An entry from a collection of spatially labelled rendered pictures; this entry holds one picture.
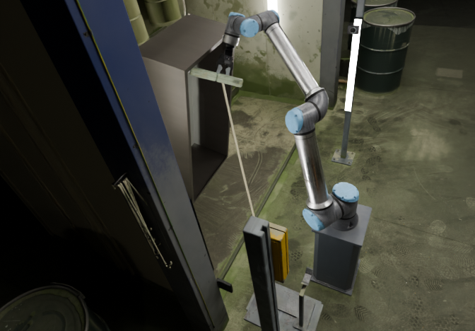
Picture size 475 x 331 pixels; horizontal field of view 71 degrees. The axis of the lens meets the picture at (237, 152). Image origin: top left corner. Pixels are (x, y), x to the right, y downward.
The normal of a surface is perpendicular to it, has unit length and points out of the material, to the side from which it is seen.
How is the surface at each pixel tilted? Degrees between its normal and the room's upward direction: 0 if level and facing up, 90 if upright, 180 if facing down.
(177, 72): 89
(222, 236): 0
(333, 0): 90
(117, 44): 90
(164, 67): 89
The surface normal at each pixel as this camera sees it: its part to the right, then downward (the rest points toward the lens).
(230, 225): -0.12, -0.75
